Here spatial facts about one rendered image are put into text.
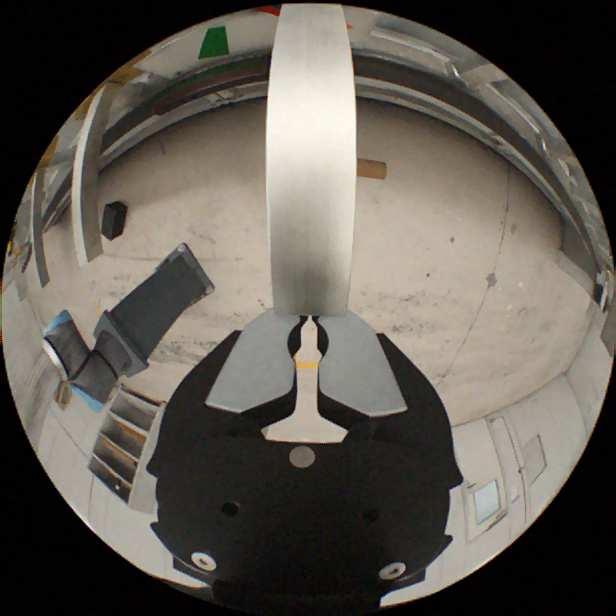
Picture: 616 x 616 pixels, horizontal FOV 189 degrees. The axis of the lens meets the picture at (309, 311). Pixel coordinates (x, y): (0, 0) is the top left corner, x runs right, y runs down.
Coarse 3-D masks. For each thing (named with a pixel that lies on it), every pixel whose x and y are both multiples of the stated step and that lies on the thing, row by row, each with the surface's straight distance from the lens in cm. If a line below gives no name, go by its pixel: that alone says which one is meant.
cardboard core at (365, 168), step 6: (360, 162) 88; (366, 162) 89; (372, 162) 90; (378, 162) 92; (384, 162) 94; (360, 168) 88; (366, 168) 88; (372, 168) 89; (378, 168) 90; (384, 168) 90; (360, 174) 89; (366, 174) 89; (372, 174) 90; (378, 174) 90; (384, 174) 91
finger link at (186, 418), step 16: (224, 352) 8; (192, 368) 8; (208, 368) 8; (192, 384) 8; (208, 384) 7; (176, 400) 8; (192, 400) 7; (176, 416) 7; (192, 416) 7; (208, 416) 7; (224, 416) 7; (240, 416) 7; (160, 432) 7; (176, 432) 7; (192, 432) 7; (208, 432) 6; (224, 432) 6; (160, 448) 7; (176, 448) 7; (160, 464) 7
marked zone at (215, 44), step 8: (208, 32) 29; (216, 32) 30; (224, 32) 30; (208, 40) 31; (216, 40) 31; (224, 40) 31; (208, 48) 32; (216, 48) 32; (224, 48) 33; (200, 56) 34; (208, 56) 34; (216, 56) 34
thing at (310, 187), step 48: (288, 48) 10; (336, 48) 10; (288, 96) 8; (336, 96) 8; (288, 144) 7; (336, 144) 7; (288, 192) 7; (336, 192) 7; (288, 240) 8; (336, 240) 7; (288, 288) 8; (336, 288) 8
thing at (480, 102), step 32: (384, 64) 34; (416, 64) 35; (448, 64) 40; (448, 96) 41; (480, 96) 41; (128, 128) 50; (512, 128) 46; (544, 160) 57; (64, 192) 82; (576, 224) 107
